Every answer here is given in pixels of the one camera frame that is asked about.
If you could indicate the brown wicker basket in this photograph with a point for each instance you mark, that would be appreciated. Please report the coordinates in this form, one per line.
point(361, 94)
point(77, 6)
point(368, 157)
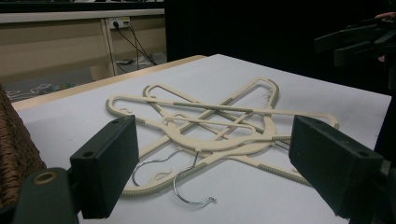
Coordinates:
point(15, 149)

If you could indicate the beige wooden shelf unit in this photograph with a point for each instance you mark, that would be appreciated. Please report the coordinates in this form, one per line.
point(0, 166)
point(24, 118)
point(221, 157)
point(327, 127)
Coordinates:
point(46, 46)

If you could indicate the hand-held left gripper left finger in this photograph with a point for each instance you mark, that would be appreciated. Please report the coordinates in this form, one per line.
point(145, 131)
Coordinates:
point(104, 165)

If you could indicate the pile of white hangers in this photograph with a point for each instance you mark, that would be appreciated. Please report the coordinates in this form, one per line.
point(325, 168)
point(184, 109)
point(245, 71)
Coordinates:
point(40, 89)

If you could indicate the white power strip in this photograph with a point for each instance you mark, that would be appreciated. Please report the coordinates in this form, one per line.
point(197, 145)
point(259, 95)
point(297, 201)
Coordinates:
point(123, 21)

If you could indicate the cream plastic clothes hanger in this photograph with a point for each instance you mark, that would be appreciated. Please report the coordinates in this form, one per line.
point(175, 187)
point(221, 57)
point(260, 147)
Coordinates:
point(162, 185)
point(218, 108)
point(280, 174)

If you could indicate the pile of colourful plastic clips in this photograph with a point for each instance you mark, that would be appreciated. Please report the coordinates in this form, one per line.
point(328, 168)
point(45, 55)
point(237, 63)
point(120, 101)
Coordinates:
point(62, 86)

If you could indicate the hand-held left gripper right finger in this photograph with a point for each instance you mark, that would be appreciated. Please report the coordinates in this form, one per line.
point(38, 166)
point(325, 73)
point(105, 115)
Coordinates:
point(333, 161)

